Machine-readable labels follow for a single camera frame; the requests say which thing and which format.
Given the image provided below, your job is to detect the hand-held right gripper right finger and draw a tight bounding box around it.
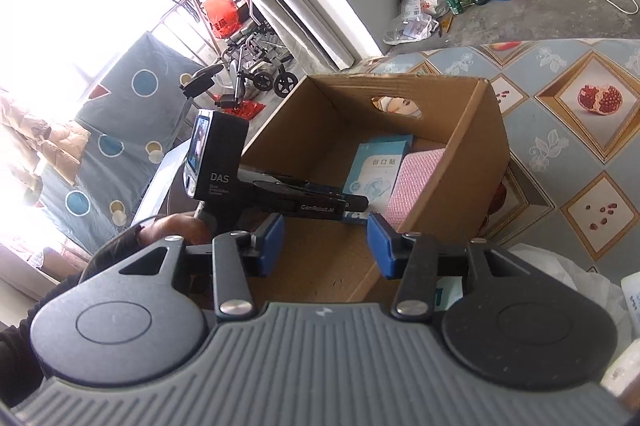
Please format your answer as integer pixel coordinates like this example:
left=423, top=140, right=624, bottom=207
left=366, top=212, right=553, bottom=319

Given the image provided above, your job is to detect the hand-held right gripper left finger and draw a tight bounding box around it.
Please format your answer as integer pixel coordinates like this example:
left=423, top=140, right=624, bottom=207
left=82, top=212, right=287, bottom=321

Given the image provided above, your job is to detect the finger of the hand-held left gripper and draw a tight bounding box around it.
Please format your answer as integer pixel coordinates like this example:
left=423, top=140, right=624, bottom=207
left=239, top=165, right=346, bottom=201
left=252, top=186, right=372, bottom=223

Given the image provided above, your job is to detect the brown cardboard box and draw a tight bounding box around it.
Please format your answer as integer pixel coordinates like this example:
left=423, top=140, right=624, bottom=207
left=235, top=75, right=512, bottom=307

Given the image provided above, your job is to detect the person's left hand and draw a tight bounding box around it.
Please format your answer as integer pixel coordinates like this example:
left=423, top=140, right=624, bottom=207
left=137, top=213, right=213, bottom=254

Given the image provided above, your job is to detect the red wrapper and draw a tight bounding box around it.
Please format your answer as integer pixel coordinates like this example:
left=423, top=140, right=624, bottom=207
left=220, top=100, right=267, bottom=123

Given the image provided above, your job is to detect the white cardboard box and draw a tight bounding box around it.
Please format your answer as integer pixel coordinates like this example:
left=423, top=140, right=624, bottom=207
left=134, top=141, right=197, bottom=227

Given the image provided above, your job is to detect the light blue patch box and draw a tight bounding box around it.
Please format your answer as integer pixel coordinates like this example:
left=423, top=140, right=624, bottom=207
left=345, top=135, right=415, bottom=224

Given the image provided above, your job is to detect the pink textured cloth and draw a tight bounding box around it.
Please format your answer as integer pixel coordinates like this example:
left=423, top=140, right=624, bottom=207
left=387, top=147, right=446, bottom=229

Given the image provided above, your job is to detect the black holder stand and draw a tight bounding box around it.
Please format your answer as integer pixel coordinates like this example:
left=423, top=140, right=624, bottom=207
left=179, top=65, right=224, bottom=117

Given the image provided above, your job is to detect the grey quilt with circles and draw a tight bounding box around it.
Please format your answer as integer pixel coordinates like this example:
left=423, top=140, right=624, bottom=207
left=30, top=31, right=221, bottom=252

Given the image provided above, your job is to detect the folded wheelchair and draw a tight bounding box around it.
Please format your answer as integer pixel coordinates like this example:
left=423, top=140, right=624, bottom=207
left=220, top=0, right=301, bottom=100

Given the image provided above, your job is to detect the cartoon print cloth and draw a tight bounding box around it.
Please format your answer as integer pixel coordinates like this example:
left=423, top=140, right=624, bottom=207
left=375, top=96, right=421, bottom=118

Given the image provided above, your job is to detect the orange plastic bag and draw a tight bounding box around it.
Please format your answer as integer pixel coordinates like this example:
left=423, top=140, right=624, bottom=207
left=202, top=0, right=238, bottom=40

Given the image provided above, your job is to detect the metal drying rack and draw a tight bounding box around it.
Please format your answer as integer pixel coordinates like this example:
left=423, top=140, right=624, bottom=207
left=150, top=0, right=226, bottom=57

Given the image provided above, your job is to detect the tan padded jacket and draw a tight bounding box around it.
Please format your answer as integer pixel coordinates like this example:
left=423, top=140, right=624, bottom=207
left=0, top=91, right=91, bottom=187

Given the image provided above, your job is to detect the white plastic bag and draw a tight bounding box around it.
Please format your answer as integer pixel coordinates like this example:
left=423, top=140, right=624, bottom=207
left=505, top=243, right=631, bottom=337

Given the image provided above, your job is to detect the pile of plastic bags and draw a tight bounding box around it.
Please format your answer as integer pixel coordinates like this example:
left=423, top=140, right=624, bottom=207
left=384, top=0, right=451, bottom=44

